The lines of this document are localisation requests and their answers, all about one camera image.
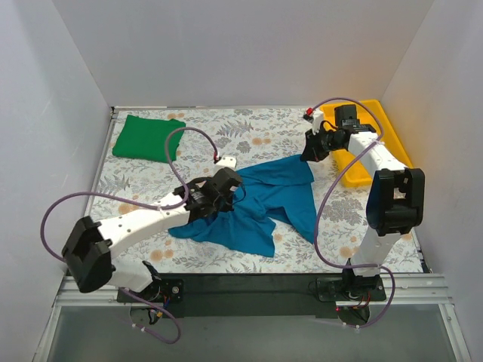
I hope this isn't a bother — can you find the blue t shirt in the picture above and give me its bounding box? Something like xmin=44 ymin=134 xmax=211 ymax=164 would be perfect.
xmin=169 ymin=155 xmax=316 ymax=257

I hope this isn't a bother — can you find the yellow plastic tray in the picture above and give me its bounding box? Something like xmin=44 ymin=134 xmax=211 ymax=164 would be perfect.
xmin=319 ymin=100 xmax=413 ymax=187

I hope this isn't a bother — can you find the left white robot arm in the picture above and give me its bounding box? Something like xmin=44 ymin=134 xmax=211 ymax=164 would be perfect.
xmin=62 ymin=167 xmax=242 ymax=302

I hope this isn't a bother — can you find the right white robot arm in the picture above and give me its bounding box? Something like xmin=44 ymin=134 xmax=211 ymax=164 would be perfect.
xmin=300 ymin=104 xmax=425 ymax=302

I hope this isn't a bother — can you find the folded green t shirt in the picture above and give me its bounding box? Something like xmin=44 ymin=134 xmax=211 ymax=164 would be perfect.
xmin=112 ymin=115 xmax=186 ymax=163

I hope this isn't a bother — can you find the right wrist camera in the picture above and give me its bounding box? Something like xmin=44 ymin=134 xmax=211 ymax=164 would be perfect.
xmin=303 ymin=108 xmax=325 ymax=134

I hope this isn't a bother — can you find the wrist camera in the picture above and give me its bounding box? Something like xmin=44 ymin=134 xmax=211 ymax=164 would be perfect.
xmin=303 ymin=108 xmax=325 ymax=134
xmin=214 ymin=155 xmax=237 ymax=170

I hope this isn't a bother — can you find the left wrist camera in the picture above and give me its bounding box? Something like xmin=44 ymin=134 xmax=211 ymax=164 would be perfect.
xmin=214 ymin=155 xmax=237 ymax=170

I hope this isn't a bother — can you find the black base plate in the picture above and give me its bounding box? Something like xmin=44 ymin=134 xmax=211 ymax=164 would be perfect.
xmin=116 ymin=273 xmax=390 ymax=318

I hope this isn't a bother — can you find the aluminium frame rail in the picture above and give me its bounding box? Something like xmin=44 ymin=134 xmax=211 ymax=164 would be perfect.
xmin=35 ymin=273 xmax=470 ymax=361

